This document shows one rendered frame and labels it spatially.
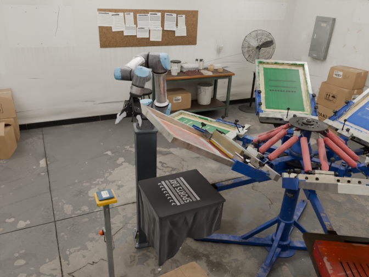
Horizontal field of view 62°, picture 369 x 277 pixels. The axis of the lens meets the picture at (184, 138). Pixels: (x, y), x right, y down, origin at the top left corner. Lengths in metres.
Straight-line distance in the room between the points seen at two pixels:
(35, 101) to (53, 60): 0.74
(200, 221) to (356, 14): 5.16
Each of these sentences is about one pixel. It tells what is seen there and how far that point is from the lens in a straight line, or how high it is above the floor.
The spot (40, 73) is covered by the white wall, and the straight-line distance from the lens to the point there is 5.59.
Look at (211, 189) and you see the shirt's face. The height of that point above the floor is 0.95.
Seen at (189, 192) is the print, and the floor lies 0.95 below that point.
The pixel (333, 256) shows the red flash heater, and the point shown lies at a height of 1.10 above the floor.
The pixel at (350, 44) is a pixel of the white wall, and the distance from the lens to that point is 6.55.
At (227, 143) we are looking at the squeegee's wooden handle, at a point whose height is 1.27.
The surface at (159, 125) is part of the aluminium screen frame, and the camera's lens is 1.79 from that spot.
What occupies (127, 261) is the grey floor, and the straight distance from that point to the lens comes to 3.04.
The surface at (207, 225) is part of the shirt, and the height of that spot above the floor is 0.76.
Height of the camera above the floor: 2.22
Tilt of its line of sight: 25 degrees down
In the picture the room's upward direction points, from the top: 3 degrees clockwise
